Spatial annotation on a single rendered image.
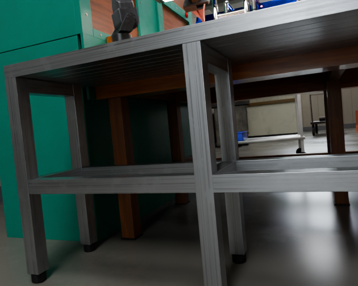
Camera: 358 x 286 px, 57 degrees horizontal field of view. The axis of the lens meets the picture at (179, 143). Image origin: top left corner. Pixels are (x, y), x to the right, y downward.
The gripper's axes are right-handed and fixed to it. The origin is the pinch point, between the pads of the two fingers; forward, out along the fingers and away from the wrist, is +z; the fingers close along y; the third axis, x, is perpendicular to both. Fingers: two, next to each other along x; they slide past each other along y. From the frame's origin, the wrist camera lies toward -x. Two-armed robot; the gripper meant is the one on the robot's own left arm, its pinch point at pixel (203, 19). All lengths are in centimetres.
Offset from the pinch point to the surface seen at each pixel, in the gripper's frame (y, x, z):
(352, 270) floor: -45, 85, 32
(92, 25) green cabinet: 44.5, 4.9, -11.5
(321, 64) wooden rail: -41, 31, 5
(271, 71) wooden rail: -26.5, 30.9, 4.4
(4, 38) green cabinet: 85, 10, -18
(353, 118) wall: -129, -491, 674
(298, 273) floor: -31, 87, 29
